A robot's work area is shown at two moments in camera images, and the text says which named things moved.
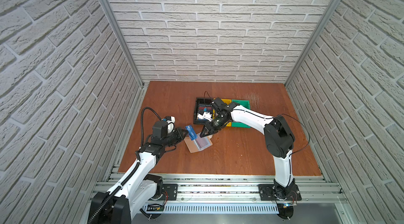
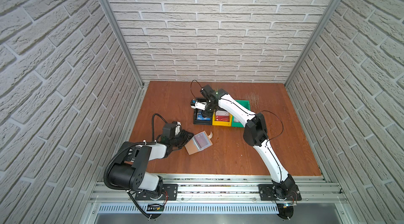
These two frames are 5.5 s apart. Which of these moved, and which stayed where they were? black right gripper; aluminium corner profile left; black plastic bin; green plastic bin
Moved: black right gripper
Stayed: green plastic bin; aluminium corner profile left; black plastic bin
